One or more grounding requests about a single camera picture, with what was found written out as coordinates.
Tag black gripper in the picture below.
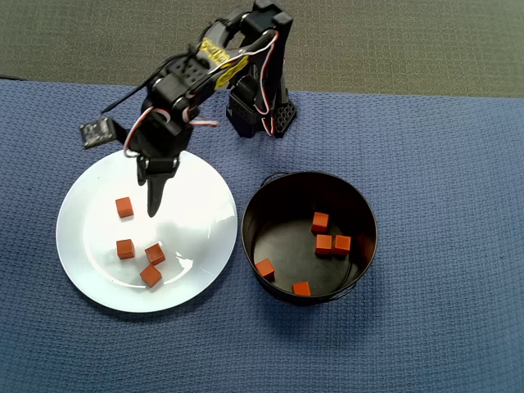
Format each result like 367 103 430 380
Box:
130 109 194 219

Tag white round plate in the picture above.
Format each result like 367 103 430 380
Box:
55 145 239 314

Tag black metal bucket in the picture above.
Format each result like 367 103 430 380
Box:
240 169 379 306

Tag blue woven tablecloth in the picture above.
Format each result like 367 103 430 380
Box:
0 79 524 393

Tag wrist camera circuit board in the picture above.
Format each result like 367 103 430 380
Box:
79 117 115 150

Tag thin black camera cable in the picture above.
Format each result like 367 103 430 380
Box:
99 48 193 120

